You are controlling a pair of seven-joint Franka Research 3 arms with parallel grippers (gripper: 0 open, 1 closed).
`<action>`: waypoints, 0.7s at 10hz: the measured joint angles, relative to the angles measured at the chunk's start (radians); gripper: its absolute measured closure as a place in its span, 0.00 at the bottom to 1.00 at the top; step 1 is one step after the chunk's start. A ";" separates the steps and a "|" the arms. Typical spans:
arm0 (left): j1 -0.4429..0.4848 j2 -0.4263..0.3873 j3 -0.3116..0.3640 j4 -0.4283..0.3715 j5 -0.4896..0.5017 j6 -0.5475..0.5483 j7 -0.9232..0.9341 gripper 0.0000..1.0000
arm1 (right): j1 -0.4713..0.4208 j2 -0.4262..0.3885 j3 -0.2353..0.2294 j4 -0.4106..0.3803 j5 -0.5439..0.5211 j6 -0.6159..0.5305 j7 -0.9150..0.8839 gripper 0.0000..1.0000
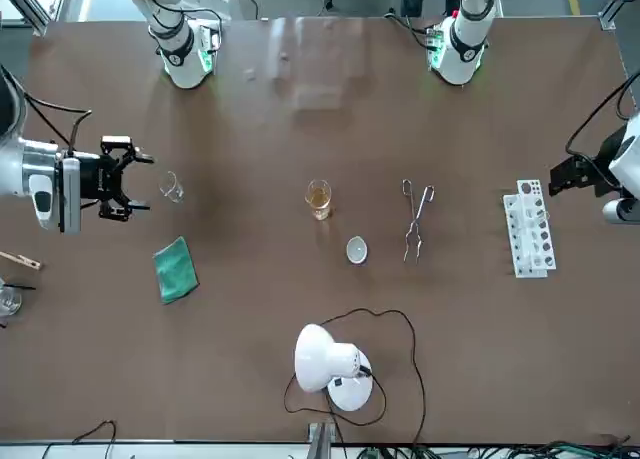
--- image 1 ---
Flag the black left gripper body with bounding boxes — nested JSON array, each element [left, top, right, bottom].
[[592, 126, 626, 188]]

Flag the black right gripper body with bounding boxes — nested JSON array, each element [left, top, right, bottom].
[[78, 152, 114, 201]]

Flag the small glass beaker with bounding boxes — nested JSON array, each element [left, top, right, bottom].
[[158, 171, 185, 204]]

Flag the white test tube rack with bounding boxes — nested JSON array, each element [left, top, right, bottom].
[[502, 178, 558, 279]]

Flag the green folded cloth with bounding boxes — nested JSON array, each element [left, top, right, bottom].
[[152, 236, 200, 305]]

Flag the wooden test tube clamp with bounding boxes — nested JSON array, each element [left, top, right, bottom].
[[0, 250, 42, 271]]

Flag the metal crucible tongs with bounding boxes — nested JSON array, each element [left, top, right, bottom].
[[401, 178, 435, 267]]

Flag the glass beaker with amber liquid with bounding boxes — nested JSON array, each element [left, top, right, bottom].
[[304, 178, 333, 222]]

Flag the small white ceramic dish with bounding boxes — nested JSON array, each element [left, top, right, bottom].
[[345, 235, 370, 265]]

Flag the white desk lamp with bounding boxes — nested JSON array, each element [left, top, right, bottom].
[[293, 323, 375, 413]]

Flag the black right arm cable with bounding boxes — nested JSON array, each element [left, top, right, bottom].
[[0, 63, 94, 155]]

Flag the aluminium corner post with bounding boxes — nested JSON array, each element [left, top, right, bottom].
[[598, 0, 640, 30], [0, 0, 56, 35]]

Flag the thin black floor cable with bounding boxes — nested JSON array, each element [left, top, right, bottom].
[[39, 418, 119, 459]]

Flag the black lamp cable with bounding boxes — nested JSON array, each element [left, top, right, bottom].
[[283, 307, 427, 445]]

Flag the tangled cable bundle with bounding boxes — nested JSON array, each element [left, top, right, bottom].
[[359, 433, 634, 459]]

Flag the aluminium frame post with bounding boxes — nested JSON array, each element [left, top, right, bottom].
[[307, 421, 334, 459]]

